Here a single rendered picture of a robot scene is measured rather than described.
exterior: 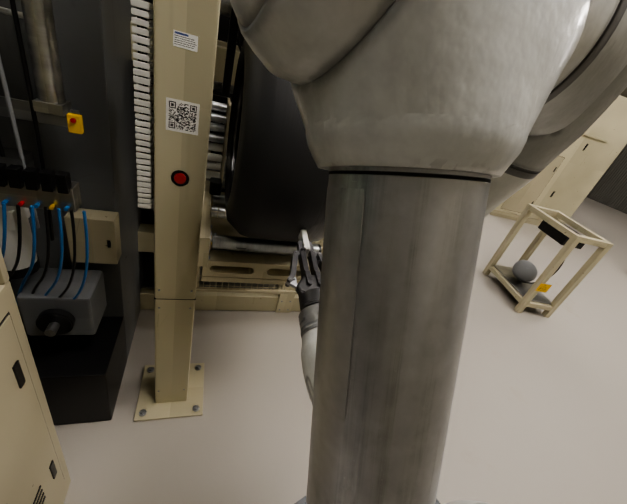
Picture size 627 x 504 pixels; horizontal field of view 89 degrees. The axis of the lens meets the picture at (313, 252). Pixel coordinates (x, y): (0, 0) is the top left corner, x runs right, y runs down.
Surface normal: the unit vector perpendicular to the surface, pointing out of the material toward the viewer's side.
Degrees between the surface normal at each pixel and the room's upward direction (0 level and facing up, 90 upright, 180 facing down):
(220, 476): 0
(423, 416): 68
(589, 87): 106
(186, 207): 90
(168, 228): 90
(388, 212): 76
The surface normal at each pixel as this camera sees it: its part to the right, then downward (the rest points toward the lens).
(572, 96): 0.32, 0.87
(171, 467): 0.25, -0.82
